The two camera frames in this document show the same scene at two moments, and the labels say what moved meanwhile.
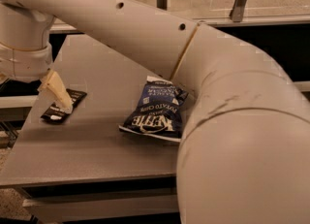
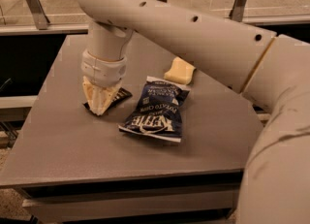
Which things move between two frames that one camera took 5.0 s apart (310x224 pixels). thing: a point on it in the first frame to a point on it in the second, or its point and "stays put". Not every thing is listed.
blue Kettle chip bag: [158, 112] stays put
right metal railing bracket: [236, 13] stays put
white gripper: [24, 63] to [103, 69]
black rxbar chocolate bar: [57, 113] to [120, 96]
